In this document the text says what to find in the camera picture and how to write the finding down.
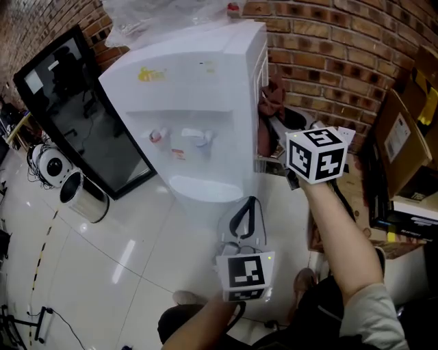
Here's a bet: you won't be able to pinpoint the person's left forearm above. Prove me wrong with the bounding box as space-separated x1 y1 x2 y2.
163 292 241 350

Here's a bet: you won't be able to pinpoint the white water dispenser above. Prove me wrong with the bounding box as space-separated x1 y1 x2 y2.
98 18 270 211

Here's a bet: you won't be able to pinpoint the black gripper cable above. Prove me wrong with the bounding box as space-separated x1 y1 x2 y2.
330 179 357 223
225 300 247 332

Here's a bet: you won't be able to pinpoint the black floor stand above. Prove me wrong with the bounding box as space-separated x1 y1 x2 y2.
0 304 54 346

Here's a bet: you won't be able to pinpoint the person's right forearm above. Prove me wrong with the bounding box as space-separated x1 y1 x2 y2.
297 179 385 305

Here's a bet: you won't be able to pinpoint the yellow black striped tape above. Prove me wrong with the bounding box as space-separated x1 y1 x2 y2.
29 208 60 346

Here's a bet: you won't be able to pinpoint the black flat box white lid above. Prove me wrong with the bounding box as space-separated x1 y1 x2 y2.
369 194 438 241

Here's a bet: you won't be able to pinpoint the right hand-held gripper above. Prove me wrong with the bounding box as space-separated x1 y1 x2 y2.
266 105 350 191

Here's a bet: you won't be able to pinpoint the person's left shoe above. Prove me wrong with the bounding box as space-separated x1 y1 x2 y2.
172 290 209 306

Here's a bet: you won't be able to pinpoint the person's black shorts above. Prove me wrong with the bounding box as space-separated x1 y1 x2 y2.
157 275 346 350

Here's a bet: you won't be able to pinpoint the black framed glass door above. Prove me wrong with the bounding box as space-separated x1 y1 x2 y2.
12 24 158 202

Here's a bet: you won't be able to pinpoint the low wooden table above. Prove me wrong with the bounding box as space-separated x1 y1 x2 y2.
5 112 34 151

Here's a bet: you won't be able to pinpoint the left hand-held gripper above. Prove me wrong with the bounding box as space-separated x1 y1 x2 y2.
215 196 276 303

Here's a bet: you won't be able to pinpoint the red printed carton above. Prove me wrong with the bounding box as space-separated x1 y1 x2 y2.
306 170 426 260

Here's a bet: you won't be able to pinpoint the tangle of black cables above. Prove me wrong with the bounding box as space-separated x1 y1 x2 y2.
26 145 53 191

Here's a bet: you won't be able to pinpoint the white round device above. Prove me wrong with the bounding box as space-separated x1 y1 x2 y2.
36 148 75 188
27 143 45 168

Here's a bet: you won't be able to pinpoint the steel trash can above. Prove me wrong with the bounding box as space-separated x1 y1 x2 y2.
60 170 110 224

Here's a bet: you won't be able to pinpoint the brown wiping cloth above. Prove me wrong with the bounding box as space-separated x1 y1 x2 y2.
256 72 289 159

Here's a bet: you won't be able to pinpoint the person's grey shirt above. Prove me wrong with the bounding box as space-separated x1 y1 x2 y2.
337 282 410 350

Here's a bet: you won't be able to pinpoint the black printed carton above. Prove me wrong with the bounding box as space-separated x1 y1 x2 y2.
368 191 394 230

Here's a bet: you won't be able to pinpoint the black floor cable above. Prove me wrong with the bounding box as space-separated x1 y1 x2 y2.
49 307 87 350

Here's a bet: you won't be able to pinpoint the cardboard box with white label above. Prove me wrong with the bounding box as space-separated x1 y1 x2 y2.
372 88 434 199

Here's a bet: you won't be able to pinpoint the person's shoe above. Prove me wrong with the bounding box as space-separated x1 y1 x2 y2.
172 290 209 306
294 267 318 299

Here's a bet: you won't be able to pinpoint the plastic-wrapped water bottle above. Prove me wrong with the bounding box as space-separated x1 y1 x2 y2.
102 0 246 49

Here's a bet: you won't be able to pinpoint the person's right shoe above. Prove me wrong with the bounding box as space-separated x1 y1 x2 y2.
294 267 318 299

